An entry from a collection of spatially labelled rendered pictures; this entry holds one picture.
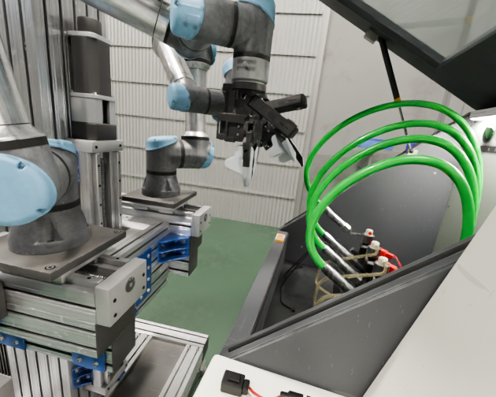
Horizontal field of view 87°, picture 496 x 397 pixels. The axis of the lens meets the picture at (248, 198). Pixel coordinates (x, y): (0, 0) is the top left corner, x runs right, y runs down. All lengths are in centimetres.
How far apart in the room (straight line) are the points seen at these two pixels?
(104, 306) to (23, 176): 30
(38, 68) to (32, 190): 44
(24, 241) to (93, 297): 18
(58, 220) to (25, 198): 17
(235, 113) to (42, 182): 35
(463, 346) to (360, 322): 12
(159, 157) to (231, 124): 54
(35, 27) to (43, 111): 19
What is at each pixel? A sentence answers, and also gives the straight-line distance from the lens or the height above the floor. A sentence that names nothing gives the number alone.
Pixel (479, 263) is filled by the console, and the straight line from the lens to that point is 35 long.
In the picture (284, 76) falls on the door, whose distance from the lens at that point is 365.
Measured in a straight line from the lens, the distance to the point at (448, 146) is 54.
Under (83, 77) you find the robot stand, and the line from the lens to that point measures 90.
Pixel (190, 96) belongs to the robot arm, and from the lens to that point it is 79.
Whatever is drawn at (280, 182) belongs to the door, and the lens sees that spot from 364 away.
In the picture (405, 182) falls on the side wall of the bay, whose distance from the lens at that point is 103.
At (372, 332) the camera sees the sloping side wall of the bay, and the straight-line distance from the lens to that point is 41.
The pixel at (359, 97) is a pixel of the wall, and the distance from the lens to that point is 372.
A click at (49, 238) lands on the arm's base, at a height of 107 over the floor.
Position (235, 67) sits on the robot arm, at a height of 144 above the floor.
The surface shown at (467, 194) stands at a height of 127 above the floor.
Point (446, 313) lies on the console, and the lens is 36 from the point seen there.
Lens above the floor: 133
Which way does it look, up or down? 15 degrees down
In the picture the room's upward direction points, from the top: 6 degrees clockwise
